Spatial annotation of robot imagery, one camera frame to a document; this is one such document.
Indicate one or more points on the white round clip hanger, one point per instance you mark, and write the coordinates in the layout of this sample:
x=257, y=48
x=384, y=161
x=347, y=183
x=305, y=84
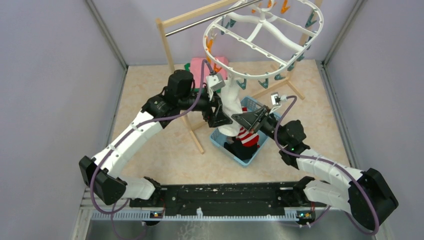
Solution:
x=266, y=38

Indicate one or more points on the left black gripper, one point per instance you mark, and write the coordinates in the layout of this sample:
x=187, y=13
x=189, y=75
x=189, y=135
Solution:
x=218, y=117

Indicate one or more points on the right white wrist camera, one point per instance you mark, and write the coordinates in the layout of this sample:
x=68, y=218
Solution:
x=277, y=99

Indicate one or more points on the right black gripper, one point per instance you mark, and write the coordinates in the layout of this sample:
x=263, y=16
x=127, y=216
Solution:
x=251, y=119

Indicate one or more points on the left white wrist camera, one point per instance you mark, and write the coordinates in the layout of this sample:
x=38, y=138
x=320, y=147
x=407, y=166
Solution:
x=215, y=82

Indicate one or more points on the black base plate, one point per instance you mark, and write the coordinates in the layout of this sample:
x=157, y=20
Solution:
x=227, y=199

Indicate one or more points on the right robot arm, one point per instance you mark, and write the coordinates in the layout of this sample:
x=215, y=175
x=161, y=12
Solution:
x=331, y=165

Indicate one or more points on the metal hanging rod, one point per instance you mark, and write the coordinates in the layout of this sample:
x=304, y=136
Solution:
x=212, y=17

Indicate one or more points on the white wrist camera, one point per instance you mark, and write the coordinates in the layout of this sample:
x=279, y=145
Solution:
x=215, y=82
x=277, y=99

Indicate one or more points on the black sock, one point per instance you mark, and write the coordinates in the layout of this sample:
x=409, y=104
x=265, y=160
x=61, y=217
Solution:
x=239, y=150

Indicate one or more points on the aluminium frame rail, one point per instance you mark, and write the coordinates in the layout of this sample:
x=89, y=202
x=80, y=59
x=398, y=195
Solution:
x=301, y=215

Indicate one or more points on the blue plastic basket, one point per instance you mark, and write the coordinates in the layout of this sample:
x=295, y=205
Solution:
x=218, y=140

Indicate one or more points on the white sock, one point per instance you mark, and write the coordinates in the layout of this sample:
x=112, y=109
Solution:
x=231, y=105

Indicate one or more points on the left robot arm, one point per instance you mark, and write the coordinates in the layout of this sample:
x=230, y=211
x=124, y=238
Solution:
x=101, y=173

